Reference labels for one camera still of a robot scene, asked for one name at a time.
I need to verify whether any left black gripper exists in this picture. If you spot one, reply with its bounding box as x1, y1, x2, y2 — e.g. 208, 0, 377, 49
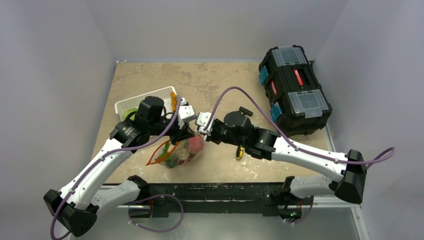
148, 113, 195, 145

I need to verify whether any pink peach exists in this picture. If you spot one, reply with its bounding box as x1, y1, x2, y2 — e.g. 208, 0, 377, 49
185, 135, 204, 154

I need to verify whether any clear zip bag orange zipper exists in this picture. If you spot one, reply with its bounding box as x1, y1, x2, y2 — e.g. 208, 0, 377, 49
146, 134, 206, 169

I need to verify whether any orange carrot with leaves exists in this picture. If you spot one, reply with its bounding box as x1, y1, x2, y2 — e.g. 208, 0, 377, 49
150, 140, 181, 165

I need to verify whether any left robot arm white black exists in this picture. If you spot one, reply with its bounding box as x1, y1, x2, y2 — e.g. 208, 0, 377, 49
43, 96, 196, 239

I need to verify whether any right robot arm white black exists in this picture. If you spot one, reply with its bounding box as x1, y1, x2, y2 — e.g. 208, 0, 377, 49
196, 111, 367, 204

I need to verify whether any black rubber mallet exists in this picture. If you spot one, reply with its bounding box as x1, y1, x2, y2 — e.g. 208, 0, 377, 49
238, 106, 253, 117

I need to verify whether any yellow black screwdriver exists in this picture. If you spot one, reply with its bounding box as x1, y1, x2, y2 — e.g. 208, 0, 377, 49
235, 146, 244, 160

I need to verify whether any green cabbage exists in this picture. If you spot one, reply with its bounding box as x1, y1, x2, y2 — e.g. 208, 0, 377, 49
123, 108, 138, 121

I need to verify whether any white perforated plastic basket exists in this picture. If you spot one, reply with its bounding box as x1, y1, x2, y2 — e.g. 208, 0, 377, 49
114, 86, 177, 122

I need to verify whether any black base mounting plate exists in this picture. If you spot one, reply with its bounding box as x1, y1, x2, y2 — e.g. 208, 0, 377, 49
129, 182, 313, 220

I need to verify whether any black toolbox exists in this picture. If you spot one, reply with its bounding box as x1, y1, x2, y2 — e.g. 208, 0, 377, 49
258, 45, 332, 137

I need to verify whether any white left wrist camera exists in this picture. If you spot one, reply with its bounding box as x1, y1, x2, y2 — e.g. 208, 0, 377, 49
177, 97, 197, 129

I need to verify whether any aluminium frame rail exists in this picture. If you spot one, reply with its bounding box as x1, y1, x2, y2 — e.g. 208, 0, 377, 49
99, 130, 367, 224

